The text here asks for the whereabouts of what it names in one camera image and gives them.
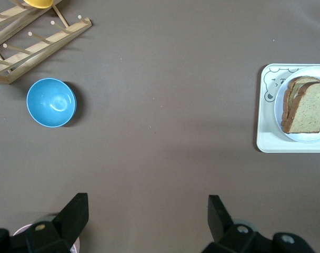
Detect yellow cup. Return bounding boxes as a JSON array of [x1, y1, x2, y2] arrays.
[[23, 0, 54, 9]]

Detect plain brown bread slice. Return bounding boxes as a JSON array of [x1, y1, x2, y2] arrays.
[[284, 82, 320, 134]]

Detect pink bowl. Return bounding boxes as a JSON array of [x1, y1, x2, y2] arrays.
[[12, 223, 81, 253]]

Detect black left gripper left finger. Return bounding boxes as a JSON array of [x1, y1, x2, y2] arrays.
[[25, 192, 89, 253]]

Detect wooden peg drying rack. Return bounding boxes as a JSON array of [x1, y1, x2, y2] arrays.
[[0, 0, 93, 85]]

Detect blue bowl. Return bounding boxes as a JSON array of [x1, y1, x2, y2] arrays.
[[26, 77, 78, 128]]

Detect white round plate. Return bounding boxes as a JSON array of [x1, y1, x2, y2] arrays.
[[274, 66, 320, 143]]

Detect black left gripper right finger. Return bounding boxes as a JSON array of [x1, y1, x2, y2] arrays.
[[202, 194, 258, 253]]

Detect cream tray with bear print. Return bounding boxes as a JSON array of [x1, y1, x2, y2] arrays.
[[256, 63, 320, 153]]

